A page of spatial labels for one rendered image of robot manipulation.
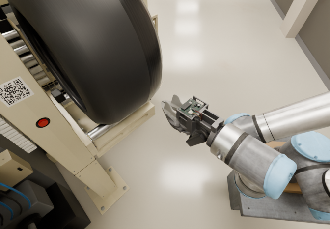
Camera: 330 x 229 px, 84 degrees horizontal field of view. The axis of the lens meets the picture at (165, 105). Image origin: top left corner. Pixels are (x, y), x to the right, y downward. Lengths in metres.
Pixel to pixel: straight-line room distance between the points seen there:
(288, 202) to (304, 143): 0.35
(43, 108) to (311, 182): 1.03
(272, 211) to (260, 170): 0.71
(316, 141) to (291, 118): 0.43
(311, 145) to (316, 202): 0.21
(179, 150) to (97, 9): 1.46
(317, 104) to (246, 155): 0.24
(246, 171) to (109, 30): 0.46
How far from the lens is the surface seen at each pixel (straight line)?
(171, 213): 1.62
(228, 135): 0.45
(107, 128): 0.85
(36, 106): 0.73
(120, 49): 0.52
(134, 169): 1.72
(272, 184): 0.44
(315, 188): 0.95
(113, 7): 0.55
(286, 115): 0.59
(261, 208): 1.12
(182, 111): 0.48
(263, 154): 0.44
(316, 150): 0.98
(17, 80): 0.66
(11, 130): 0.78
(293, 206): 1.20
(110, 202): 1.68
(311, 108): 0.59
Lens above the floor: 1.60
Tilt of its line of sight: 51 degrees down
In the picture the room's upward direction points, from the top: straight up
